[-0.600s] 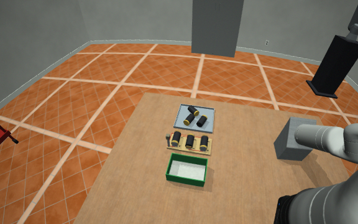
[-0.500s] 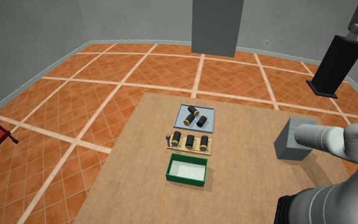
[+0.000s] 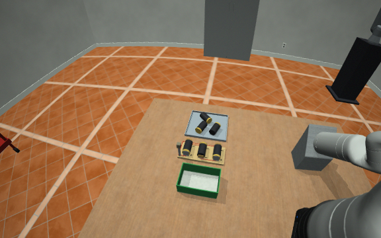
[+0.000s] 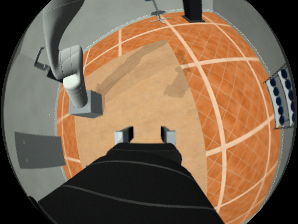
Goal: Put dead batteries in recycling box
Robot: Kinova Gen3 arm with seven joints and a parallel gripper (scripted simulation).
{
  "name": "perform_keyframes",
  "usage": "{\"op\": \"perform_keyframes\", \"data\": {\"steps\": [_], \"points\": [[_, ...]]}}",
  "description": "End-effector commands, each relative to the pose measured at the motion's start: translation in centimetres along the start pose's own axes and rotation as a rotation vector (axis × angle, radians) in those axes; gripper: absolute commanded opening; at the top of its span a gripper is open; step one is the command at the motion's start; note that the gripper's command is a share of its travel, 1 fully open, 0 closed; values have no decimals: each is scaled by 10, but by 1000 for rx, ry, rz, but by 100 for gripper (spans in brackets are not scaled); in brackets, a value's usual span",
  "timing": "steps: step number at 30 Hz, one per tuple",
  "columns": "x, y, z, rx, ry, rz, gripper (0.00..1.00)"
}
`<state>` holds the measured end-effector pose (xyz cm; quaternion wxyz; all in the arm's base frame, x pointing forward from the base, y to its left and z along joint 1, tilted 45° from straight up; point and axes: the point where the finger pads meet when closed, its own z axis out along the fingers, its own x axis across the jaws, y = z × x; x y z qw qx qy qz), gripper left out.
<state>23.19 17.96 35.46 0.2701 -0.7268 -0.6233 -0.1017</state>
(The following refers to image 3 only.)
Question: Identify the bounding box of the green open box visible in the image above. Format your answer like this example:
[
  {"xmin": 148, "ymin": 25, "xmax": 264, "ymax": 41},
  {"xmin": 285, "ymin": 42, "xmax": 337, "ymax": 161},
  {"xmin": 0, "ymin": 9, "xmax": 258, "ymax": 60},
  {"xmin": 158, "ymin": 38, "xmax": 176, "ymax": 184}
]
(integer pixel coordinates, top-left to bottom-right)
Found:
[{"xmin": 176, "ymin": 162, "xmax": 221, "ymax": 199}]

